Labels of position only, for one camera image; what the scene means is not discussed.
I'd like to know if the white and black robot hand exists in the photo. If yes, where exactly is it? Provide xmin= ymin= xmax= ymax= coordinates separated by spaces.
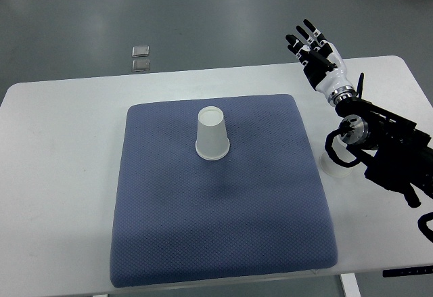
xmin=286 ymin=19 xmax=355 ymax=101

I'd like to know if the white paper cup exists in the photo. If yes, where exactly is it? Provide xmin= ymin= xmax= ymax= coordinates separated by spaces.
xmin=319 ymin=137 xmax=355 ymax=178
xmin=196 ymin=106 xmax=230 ymax=161

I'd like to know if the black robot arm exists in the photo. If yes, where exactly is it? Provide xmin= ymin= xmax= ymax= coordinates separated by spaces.
xmin=325 ymin=76 xmax=432 ymax=208

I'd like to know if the white paper cup on cushion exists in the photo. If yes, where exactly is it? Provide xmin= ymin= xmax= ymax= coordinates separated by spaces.
xmin=196 ymin=106 xmax=230 ymax=161

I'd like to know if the blue fabric cushion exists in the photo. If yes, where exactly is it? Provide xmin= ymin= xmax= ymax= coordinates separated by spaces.
xmin=110 ymin=94 xmax=338 ymax=288

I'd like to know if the lower metal floor plate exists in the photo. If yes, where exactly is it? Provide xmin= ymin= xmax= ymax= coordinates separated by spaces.
xmin=132 ymin=59 xmax=150 ymax=72

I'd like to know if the metal floor plate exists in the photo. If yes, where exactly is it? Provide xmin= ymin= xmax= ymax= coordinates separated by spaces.
xmin=131 ymin=45 xmax=150 ymax=58
xmin=132 ymin=59 xmax=150 ymax=72

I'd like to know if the upper metal floor plate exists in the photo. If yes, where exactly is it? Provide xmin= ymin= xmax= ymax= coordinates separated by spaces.
xmin=131 ymin=45 xmax=150 ymax=58

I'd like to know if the white table leg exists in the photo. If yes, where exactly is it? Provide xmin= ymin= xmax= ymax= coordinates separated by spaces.
xmin=340 ymin=273 xmax=361 ymax=297

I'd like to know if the black table control panel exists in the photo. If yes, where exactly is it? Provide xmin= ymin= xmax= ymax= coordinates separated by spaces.
xmin=382 ymin=265 xmax=433 ymax=278

